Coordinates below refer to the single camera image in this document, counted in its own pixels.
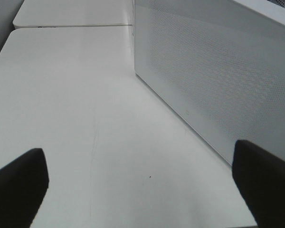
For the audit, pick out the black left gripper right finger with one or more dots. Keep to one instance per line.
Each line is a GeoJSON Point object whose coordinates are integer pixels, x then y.
{"type": "Point", "coordinates": [260, 179]}

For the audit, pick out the white microwave door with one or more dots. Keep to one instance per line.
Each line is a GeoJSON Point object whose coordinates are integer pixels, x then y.
{"type": "Point", "coordinates": [219, 65]}

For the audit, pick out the white microwave oven body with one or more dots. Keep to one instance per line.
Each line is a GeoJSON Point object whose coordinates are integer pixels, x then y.
{"type": "Point", "coordinates": [266, 9]}

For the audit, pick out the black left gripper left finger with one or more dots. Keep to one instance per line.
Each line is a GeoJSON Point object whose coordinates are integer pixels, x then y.
{"type": "Point", "coordinates": [23, 185]}

